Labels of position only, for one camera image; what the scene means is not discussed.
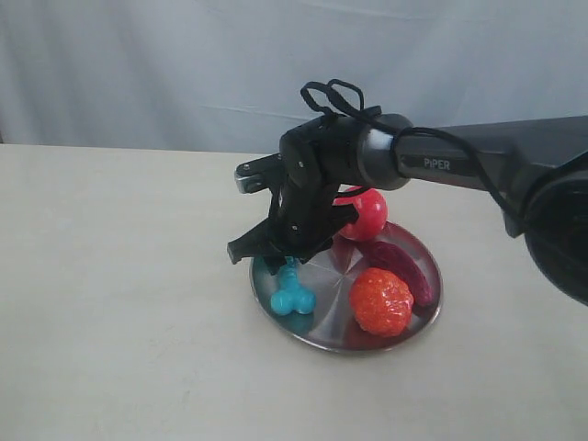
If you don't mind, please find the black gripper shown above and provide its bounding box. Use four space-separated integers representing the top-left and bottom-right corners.
227 117 367 276

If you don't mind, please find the turquoise toy bone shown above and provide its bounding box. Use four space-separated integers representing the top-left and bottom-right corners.
270 265 316 316

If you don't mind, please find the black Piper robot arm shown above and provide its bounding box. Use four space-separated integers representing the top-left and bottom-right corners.
227 107 587 302

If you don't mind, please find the round steel plate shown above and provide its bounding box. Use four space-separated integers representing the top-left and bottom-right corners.
250 222 443 355

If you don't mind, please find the red toy apple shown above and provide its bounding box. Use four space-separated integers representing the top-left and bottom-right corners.
334 188 389 242

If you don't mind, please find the purple toy pickle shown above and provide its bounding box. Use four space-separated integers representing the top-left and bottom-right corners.
361 241 438 307

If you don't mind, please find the orange toy raspberry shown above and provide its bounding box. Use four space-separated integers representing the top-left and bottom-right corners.
348 267 414 337

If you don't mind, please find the white backdrop cloth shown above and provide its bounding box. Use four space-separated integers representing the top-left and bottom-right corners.
1 1 587 153

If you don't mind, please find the wrist camera with silver mount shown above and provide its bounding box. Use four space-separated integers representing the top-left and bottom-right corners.
234 153 285 194

